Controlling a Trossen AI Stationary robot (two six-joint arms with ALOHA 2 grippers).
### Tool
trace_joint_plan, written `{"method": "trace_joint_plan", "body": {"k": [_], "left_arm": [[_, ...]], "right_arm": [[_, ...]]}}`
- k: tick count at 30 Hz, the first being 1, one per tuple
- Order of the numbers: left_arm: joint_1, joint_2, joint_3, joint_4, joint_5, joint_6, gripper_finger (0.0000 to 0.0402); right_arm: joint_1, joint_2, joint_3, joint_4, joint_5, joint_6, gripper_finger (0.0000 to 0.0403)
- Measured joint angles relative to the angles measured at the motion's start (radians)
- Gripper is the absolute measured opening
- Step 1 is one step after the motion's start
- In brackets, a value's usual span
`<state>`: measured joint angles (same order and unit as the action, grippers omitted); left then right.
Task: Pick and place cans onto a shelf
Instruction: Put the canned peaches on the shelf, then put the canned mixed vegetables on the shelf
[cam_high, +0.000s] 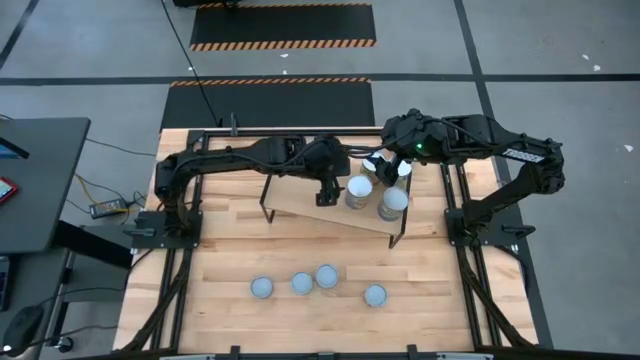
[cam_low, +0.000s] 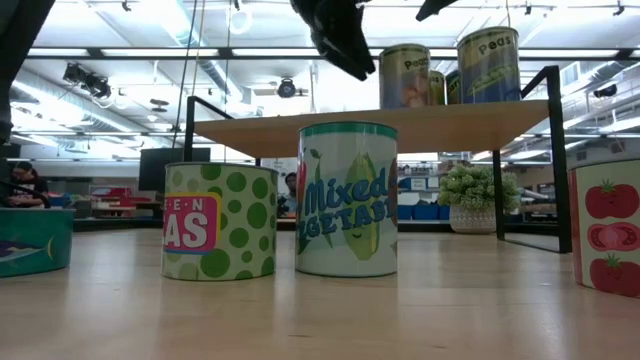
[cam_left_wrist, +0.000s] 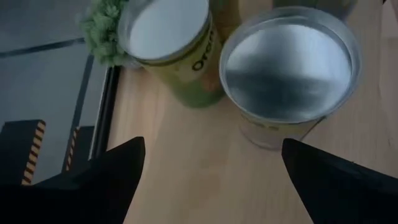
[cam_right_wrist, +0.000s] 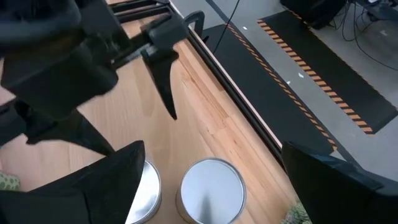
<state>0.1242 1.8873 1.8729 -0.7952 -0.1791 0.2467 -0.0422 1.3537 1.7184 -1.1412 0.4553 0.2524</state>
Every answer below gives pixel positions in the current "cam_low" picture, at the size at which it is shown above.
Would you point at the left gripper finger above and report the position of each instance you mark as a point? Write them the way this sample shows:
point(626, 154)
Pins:
point(340, 35)

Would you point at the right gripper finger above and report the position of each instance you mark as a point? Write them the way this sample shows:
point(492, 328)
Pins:
point(440, 5)

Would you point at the tall peas can blue label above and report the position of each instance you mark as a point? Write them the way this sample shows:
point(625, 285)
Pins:
point(490, 70)

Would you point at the yellow-green labelled can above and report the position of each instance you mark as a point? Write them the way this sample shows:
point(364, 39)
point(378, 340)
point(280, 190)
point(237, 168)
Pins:
point(437, 90)

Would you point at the dark green labelled can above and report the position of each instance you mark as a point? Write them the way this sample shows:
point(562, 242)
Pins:
point(452, 90)

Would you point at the mixed vegetables can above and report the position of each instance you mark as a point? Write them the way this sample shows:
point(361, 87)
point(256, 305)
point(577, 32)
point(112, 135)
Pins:
point(345, 200)

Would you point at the green dotted peas can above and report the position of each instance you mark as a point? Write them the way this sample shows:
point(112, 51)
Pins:
point(240, 215)

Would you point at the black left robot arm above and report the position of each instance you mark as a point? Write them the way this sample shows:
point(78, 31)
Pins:
point(20, 20)

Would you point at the wooden shelf black metal legs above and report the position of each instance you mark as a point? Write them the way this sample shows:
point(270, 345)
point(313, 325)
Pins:
point(350, 127)

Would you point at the round black ceiling fixture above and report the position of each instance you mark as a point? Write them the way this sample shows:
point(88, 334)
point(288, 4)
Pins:
point(286, 88)

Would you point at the person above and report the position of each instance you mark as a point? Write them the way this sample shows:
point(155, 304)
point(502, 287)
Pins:
point(290, 195)
point(25, 187)

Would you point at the green potted plant white pot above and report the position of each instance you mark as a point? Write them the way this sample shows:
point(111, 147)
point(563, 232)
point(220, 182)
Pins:
point(475, 192)

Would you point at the black overhead crossbar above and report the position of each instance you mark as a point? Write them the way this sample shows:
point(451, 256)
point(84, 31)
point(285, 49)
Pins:
point(150, 52)

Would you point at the blue storage bin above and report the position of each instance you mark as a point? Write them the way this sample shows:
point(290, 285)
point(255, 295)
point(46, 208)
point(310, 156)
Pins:
point(425, 212)

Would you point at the black monitor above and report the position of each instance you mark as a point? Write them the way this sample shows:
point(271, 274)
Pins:
point(155, 167)

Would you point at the black ceiling spotlight cluster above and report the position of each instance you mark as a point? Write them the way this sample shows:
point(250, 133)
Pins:
point(87, 80)

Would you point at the red storage bin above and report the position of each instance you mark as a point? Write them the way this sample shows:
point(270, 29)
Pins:
point(112, 192)

